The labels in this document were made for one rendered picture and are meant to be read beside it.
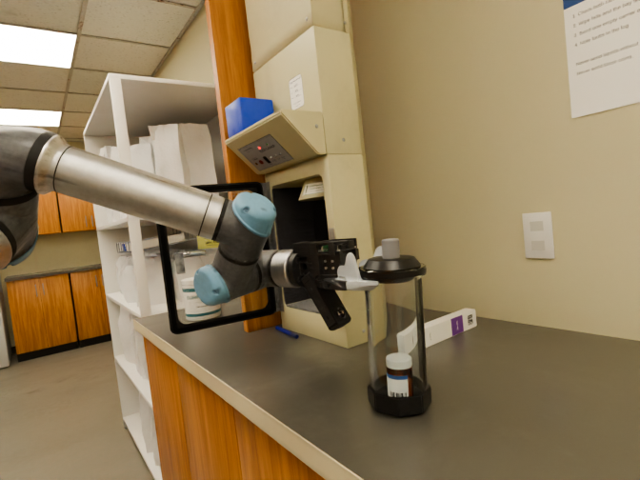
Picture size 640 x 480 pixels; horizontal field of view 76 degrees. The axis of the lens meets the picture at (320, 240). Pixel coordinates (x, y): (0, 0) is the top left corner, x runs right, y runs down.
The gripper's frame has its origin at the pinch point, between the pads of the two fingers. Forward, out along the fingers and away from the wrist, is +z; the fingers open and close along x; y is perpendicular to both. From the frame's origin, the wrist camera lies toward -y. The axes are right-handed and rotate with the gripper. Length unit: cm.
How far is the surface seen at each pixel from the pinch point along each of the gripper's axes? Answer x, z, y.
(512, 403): 8.5, 14.6, -20.5
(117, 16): 71, -220, 148
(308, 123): 15.4, -27.3, 33.2
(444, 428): -3.3, 8.3, -20.7
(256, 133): 13, -43, 34
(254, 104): 19, -48, 43
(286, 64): 23, -39, 52
